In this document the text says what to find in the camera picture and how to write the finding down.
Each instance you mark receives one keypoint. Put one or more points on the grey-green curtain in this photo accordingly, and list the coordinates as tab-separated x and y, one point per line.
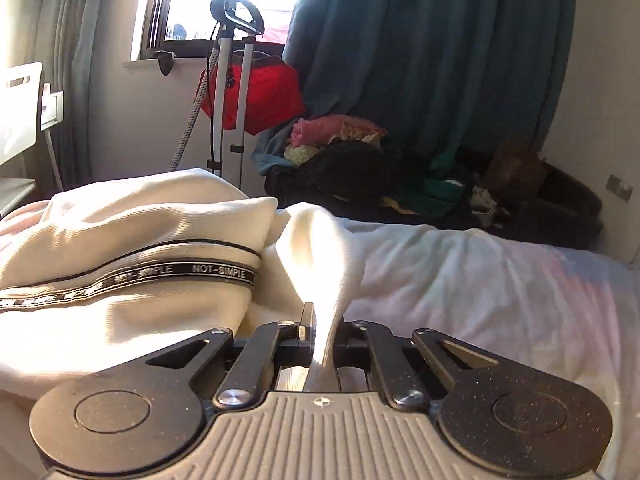
85	35

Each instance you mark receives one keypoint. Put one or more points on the small black windowsill object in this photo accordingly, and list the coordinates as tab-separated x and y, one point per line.
164	62

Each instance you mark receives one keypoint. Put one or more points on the grey desk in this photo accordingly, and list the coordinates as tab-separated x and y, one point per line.
15	195

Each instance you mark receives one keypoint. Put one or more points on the pink cloth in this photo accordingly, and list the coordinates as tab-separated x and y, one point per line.
320	130

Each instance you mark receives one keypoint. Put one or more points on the teal curtain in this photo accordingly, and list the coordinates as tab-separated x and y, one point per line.
425	35

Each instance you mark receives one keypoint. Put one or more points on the cream garment with black band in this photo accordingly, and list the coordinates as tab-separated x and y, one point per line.
150	220

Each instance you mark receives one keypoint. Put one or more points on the white chair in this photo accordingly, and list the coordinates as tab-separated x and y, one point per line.
20	110

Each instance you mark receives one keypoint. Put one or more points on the red bag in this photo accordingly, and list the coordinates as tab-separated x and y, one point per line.
265	90

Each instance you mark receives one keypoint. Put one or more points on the green cloth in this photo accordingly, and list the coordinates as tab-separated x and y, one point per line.
435	185

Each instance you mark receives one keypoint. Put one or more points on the garment steamer stand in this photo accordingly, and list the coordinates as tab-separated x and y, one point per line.
227	60

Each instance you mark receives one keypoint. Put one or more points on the brown bag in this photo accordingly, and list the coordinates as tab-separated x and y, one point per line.
517	167

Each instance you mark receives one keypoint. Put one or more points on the dark armchair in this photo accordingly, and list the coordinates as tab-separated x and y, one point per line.
560	215

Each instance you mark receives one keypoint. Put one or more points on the black cloth pile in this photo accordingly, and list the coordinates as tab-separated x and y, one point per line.
340	170

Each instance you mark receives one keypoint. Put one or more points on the window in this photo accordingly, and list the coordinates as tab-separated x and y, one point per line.
200	0

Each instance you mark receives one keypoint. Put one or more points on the metal wall socket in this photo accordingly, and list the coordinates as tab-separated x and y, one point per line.
619	188

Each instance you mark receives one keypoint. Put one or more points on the pale pastel bed blanket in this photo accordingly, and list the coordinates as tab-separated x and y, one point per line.
475	285

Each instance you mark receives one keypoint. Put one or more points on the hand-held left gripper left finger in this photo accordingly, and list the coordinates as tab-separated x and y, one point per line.
306	327

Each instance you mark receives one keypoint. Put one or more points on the white wall fixture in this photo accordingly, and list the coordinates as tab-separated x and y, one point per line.
52	107

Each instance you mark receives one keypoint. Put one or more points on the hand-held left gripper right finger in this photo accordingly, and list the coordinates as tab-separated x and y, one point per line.
357	332

